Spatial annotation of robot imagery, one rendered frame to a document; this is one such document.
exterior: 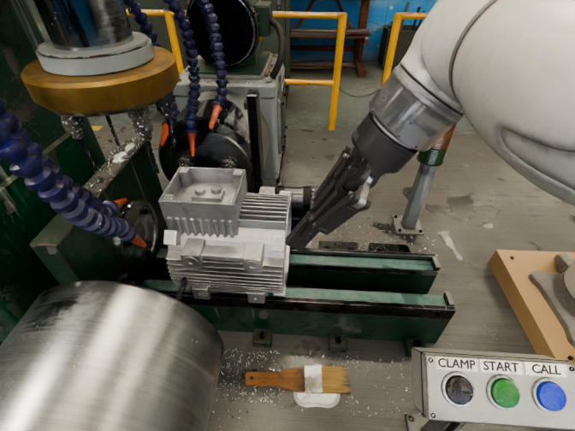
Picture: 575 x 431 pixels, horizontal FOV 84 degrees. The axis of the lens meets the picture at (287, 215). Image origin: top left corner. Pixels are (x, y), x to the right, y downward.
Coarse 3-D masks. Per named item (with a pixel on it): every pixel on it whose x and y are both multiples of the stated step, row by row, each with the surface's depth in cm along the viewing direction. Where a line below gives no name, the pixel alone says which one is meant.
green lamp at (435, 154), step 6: (432, 150) 76; (438, 150) 75; (444, 150) 76; (420, 156) 79; (426, 156) 78; (432, 156) 77; (438, 156) 77; (426, 162) 78; (432, 162) 78; (438, 162) 78
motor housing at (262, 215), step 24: (240, 216) 53; (264, 216) 53; (288, 216) 66; (216, 240) 53; (240, 240) 53; (264, 240) 53; (168, 264) 53; (216, 264) 53; (240, 264) 53; (264, 264) 52; (288, 264) 66; (216, 288) 57; (240, 288) 56; (264, 288) 56
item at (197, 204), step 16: (176, 176) 55; (192, 176) 58; (208, 176) 57; (224, 176) 57; (240, 176) 55; (176, 192) 55; (192, 192) 56; (208, 192) 54; (224, 192) 55; (240, 192) 53; (176, 208) 50; (192, 208) 50; (208, 208) 49; (224, 208) 49; (240, 208) 54; (176, 224) 52; (192, 224) 52; (208, 224) 51; (224, 224) 51
